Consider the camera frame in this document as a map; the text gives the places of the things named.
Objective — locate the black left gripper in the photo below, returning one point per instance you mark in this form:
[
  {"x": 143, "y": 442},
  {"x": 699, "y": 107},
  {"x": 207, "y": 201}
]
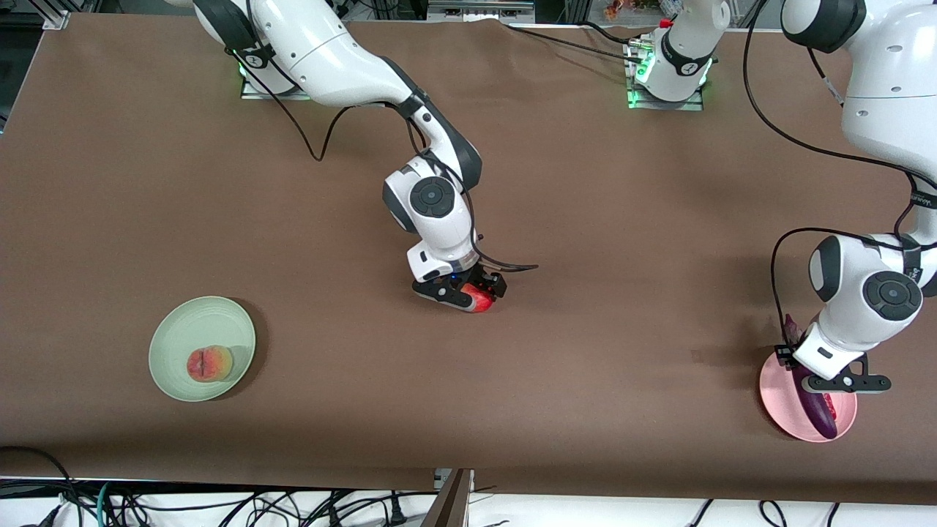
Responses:
[{"x": 789, "y": 354}]

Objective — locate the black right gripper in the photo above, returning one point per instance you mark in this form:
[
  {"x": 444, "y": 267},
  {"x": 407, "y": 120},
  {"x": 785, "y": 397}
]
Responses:
[{"x": 486, "y": 279}]

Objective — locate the red pomegranate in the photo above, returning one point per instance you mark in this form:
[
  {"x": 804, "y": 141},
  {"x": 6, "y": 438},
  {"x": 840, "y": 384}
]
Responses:
[{"x": 482, "y": 300}]

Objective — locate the red chili pepper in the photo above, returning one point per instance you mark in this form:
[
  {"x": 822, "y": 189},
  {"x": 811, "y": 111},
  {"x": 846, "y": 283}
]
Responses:
[{"x": 829, "y": 404}]

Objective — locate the purple eggplant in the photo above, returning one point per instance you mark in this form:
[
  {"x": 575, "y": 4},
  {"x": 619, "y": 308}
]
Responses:
[{"x": 821, "y": 421}]

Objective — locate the yellow pink peach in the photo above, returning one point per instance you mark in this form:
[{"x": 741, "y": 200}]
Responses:
[{"x": 208, "y": 364}]

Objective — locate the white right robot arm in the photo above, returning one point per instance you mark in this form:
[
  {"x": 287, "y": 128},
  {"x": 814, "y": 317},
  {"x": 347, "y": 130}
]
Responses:
[{"x": 432, "y": 219}]

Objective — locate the pink plate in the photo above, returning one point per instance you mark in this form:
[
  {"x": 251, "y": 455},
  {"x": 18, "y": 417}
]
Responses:
[{"x": 779, "y": 410}]

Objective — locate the brown table cover cloth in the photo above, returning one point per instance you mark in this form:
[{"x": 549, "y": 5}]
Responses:
[{"x": 366, "y": 366}]

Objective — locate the pale green plate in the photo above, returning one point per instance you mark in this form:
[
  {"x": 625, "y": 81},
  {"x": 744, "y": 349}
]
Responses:
[{"x": 176, "y": 329}]

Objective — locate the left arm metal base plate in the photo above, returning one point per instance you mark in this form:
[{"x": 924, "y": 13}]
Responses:
[{"x": 688, "y": 106}]

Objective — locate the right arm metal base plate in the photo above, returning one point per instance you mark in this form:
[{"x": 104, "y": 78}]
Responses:
[{"x": 252, "y": 93}]

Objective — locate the aluminium frame corner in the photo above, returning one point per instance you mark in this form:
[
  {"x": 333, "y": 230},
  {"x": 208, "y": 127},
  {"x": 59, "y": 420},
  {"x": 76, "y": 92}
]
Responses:
[{"x": 57, "y": 20}]

